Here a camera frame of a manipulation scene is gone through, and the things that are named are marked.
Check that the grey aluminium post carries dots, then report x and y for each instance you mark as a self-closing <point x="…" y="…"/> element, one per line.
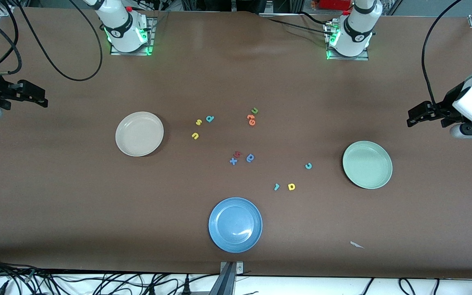
<point x="225" y="282"/>

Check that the teal foam letter p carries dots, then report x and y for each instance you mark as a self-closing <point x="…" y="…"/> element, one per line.
<point x="209" y="119"/>

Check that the blue plate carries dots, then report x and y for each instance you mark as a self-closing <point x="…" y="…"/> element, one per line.
<point x="235" y="225"/>

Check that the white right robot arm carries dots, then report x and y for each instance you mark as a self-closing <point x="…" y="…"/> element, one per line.
<point x="121" y="24"/>

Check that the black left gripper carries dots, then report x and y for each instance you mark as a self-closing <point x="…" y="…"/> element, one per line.
<point x="448" y="102"/>

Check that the red box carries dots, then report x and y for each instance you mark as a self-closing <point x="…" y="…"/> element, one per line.
<point x="334" y="4"/>

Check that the blue foam letter a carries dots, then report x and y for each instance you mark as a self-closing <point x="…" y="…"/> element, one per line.
<point x="250" y="158"/>

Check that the blue foam letter x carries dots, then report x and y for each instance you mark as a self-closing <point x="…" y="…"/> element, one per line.
<point x="233" y="161"/>

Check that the small metal bracket plate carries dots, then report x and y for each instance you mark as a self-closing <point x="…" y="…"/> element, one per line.
<point x="239" y="268"/>

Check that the pale green plate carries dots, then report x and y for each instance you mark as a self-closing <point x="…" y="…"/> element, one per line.
<point x="367" y="164"/>

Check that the yellow foam letter u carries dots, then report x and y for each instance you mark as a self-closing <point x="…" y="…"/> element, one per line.
<point x="195" y="136"/>

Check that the white paper scrap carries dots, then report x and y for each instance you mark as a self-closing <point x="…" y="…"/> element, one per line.
<point x="356" y="244"/>

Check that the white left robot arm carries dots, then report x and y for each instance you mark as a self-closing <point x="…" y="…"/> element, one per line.
<point x="352" y="28"/>

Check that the beige brown plate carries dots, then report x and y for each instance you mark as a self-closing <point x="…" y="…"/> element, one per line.
<point x="139" y="134"/>

